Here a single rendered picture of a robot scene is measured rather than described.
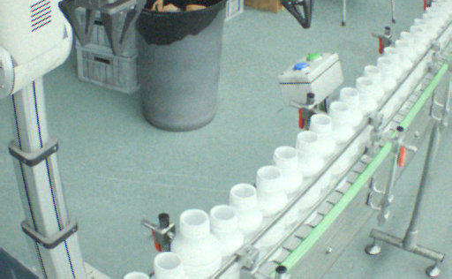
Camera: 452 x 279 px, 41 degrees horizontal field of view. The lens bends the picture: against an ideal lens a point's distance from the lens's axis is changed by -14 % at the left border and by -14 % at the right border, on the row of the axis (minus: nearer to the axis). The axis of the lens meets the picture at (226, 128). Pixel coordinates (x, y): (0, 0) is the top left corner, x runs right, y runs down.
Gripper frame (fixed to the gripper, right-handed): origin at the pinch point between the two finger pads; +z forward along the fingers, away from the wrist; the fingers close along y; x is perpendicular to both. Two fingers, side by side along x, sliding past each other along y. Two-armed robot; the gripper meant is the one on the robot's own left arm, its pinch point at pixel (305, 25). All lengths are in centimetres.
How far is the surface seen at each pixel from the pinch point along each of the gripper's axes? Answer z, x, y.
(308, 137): 9.3, -17.0, -34.4
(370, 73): 8.6, -17.4, -8.0
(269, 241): 20, -16, -50
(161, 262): 9, -16, -72
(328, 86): 13.0, -3.8, -3.5
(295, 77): 8.2, -0.4, -10.1
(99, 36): 23, 193, 106
